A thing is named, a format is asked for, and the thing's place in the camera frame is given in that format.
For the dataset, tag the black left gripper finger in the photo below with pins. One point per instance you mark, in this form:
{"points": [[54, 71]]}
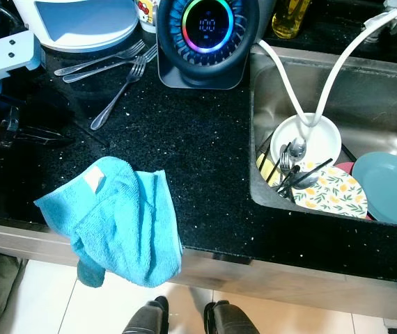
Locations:
{"points": [[35, 144], [45, 133]]}

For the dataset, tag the stainless steel sink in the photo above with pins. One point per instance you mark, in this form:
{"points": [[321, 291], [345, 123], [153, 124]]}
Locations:
{"points": [[372, 104]]}

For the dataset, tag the blue plate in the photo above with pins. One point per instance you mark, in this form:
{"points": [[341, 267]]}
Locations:
{"points": [[390, 188]]}

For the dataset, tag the red plate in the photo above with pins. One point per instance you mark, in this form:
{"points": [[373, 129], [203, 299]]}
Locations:
{"points": [[345, 168]]}

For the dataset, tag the white bowl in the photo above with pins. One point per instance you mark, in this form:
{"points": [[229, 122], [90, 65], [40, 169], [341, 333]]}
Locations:
{"points": [[320, 139]]}

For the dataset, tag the white stacked plastic container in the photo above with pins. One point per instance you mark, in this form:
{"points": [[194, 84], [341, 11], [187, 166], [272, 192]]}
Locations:
{"points": [[80, 24]]}

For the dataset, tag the blue microfibre cloth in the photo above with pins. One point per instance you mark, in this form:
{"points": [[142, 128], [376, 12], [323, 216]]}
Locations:
{"points": [[122, 223]]}

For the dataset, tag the lemon print plate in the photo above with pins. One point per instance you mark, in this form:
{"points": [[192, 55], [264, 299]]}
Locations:
{"points": [[338, 195]]}

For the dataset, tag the black chopstick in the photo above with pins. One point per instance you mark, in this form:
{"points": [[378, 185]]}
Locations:
{"points": [[310, 174]]}

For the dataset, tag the silver spoon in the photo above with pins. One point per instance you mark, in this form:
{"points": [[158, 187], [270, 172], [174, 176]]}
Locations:
{"points": [[297, 147]]}

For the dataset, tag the silver fork in sink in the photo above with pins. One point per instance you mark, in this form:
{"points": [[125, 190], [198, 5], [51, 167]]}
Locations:
{"points": [[285, 167]]}

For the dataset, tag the printed paper cup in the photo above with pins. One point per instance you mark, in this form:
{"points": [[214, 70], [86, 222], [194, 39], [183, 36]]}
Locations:
{"points": [[147, 15]]}

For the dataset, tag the yellow oil bottle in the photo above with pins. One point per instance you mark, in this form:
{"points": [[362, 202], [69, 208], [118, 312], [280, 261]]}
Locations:
{"points": [[290, 17]]}

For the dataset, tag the yellow dish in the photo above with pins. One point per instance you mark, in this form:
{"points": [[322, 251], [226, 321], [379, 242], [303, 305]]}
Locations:
{"points": [[267, 170]]}

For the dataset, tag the grey appliance housing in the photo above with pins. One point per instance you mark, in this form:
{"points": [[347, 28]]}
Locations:
{"points": [[265, 17]]}

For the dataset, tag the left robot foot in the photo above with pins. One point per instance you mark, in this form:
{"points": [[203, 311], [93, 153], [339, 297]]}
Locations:
{"points": [[146, 319]]}

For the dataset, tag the grey wooden cabinet front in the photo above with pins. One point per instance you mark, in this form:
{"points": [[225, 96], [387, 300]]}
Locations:
{"points": [[289, 285]]}

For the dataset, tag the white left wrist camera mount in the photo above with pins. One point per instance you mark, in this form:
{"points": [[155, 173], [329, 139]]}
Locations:
{"points": [[7, 66]]}

